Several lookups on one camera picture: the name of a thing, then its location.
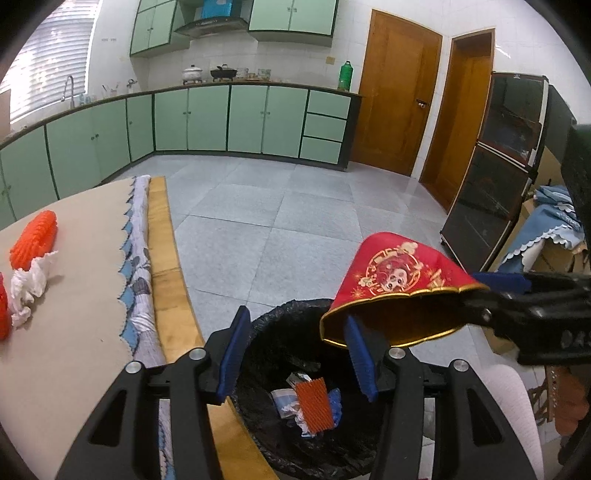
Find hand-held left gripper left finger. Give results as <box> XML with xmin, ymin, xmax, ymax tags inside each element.
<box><xmin>55</xmin><ymin>305</ymin><xmax>252</xmax><ymax>480</ymax></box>

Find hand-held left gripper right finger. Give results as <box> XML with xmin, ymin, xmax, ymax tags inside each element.
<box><xmin>344</xmin><ymin>315</ymin><xmax>527</xmax><ymax>480</ymax></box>

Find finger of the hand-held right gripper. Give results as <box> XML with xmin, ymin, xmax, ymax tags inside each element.
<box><xmin>471</xmin><ymin>271</ymin><xmax>591</xmax><ymax>297</ymax></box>
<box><xmin>459</xmin><ymin>294</ymin><xmax>546</xmax><ymax>334</ymax></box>

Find blue plastic bag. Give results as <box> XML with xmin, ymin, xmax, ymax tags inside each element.
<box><xmin>325</xmin><ymin>388</ymin><xmax>345</xmax><ymax>428</ymax></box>

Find black trash bin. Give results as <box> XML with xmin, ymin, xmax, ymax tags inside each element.
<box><xmin>228</xmin><ymin>298</ymin><xmax>444</xmax><ymax>478</ymax></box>

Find orange foam fruit net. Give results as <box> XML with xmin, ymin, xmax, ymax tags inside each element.
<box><xmin>0</xmin><ymin>272</ymin><xmax>11</xmax><ymax>341</ymax></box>
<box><xmin>294</xmin><ymin>377</ymin><xmax>334</xmax><ymax>435</ymax></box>
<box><xmin>9</xmin><ymin>210</ymin><xmax>59</xmax><ymax>270</ymax></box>

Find red paper cup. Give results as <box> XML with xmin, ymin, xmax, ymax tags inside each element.
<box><xmin>320</xmin><ymin>232</ymin><xmax>490</xmax><ymax>348</ymax></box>

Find cardboard box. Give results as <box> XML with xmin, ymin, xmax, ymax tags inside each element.
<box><xmin>485</xmin><ymin>231</ymin><xmax>591</xmax><ymax>356</ymax></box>

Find blue and white wrapper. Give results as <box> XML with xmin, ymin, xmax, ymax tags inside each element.
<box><xmin>270</xmin><ymin>388</ymin><xmax>301</xmax><ymax>420</ymax></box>

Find blue scalloped cloth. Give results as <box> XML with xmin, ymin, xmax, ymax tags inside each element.
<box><xmin>499</xmin><ymin>185</ymin><xmax>585</xmax><ymax>266</ymax></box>

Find white crumpled tissue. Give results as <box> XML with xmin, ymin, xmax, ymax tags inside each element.
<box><xmin>281</xmin><ymin>406</ymin><xmax>317</xmax><ymax>437</ymax></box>
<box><xmin>10</xmin><ymin>250</ymin><xmax>58</xmax><ymax>328</ymax></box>

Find white cushion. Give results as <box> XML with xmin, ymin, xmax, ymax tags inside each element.
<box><xmin>478</xmin><ymin>364</ymin><xmax>543</xmax><ymax>480</ymax></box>

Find black glass cabinet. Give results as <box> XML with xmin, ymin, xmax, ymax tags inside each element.
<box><xmin>440</xmin><ymin>71</ymin><xmax>573</xmax><ymax>273</ymax></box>

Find patterned quilted cloth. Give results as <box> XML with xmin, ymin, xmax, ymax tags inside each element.
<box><xmin>117</xmin><ymin>174</ymin><xmax>178</xmax><ymax>480</ymax></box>

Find wooden door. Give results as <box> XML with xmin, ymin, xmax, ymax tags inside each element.
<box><xmin>348</xmin><ymin>9</ymin><xmax>443</xmax><ymax>177</ymax></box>
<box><xmin>419</xmin><ymin>28</ymin><xmax>496</xmax><ymax>213</ymax></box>

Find beige scalloped tablecloth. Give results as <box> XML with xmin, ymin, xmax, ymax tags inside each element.
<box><xmin>0</xmin><ymin>178</ymin><xmax>137</xmax><ymax>462</ymax></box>

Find green base cabinet run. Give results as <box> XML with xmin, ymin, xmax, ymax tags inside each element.
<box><xmin>0</xmin><ymin>83</ymin><xmax>363</xmax><ymax>229</ymax></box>

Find range hood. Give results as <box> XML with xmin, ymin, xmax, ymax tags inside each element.
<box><xmin>174</xmin><ymin>16</ymin><xmax>247</xmax><ymax>38</ymax></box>

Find white window blinds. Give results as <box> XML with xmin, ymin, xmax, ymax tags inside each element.
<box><xmin>0</xmin><ymin>0</ymin><xmax>100</xmax><ymax>130</ymax></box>

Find blue box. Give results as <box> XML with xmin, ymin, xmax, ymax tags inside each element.
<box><xmin>202</xmin><ymin>0</ymin><xmax>234</xmax><ymax>19</ymax></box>

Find green wall cabinet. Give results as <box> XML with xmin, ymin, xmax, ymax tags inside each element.
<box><xmin>130</xmin><ymin>0</ymin><xmax>190</xmax><ymax>58</ymax></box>
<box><xmin>248</xmin><ymin>0</ymin><xmax>340</xmax><ymax>48</ymax></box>

